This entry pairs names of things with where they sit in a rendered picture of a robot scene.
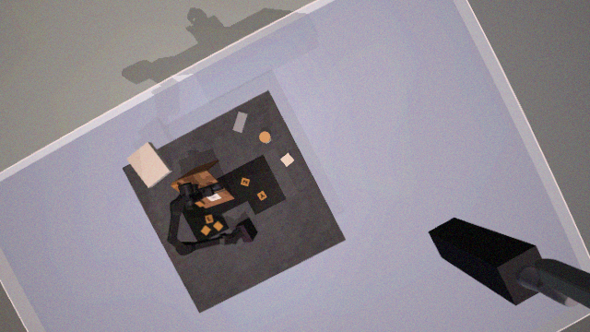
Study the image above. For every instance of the white paper ticket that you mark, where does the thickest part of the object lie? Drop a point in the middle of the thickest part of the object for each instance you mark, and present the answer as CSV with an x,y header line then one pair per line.
x,y
214,197

